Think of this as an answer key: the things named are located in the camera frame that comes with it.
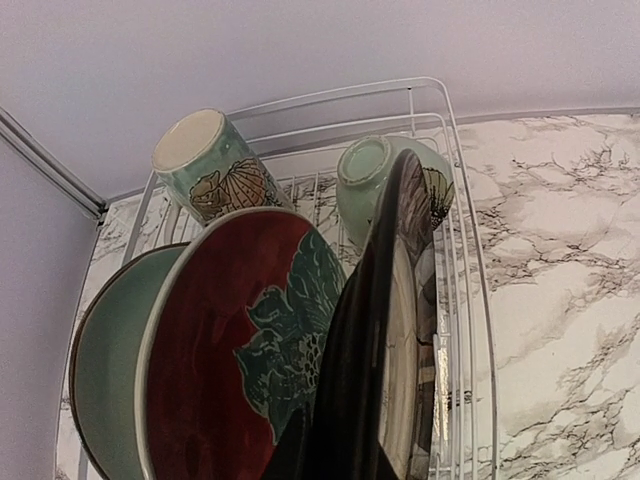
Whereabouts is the red floral plate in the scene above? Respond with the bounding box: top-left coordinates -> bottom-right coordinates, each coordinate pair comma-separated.
134,207 -> 346,479

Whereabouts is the floral ceramic mug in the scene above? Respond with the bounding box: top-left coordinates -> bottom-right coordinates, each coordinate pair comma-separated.
152,109 -> 293,226

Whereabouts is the black striped plate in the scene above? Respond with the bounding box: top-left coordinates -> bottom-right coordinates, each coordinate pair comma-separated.
263,149 -> 438,479

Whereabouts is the green floral plate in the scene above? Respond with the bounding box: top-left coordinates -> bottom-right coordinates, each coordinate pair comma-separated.
68,243 -> 187,479

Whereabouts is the green floral bowl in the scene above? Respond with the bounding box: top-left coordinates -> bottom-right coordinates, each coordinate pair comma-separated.
336,135 -> 455,248

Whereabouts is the white wire dish rack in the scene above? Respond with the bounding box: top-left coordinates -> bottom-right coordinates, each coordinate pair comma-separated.
69,75 -> 501,480

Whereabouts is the left aluminium frame post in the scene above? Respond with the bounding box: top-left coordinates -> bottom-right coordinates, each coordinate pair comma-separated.
1,108 -> 108,223

